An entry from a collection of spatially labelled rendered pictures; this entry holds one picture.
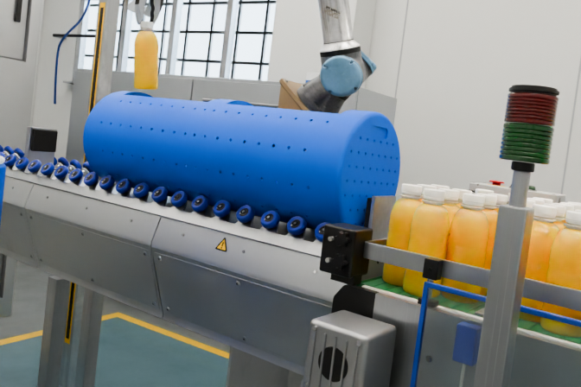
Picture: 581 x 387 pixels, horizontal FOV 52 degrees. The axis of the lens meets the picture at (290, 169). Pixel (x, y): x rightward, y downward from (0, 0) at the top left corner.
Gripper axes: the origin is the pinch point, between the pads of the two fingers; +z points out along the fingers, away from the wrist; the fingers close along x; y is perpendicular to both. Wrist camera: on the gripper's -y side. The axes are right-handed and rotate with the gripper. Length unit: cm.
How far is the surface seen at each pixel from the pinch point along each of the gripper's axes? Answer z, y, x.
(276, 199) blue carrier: 43, -59, 7
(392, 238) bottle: 45, -90, 10
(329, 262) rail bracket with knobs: 51, -82, 19
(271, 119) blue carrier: 25, -54, 6
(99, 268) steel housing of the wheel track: 72, 3, 5
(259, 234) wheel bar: 51, -55, 7
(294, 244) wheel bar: 52, -65, 7
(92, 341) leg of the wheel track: 104, 24, -12
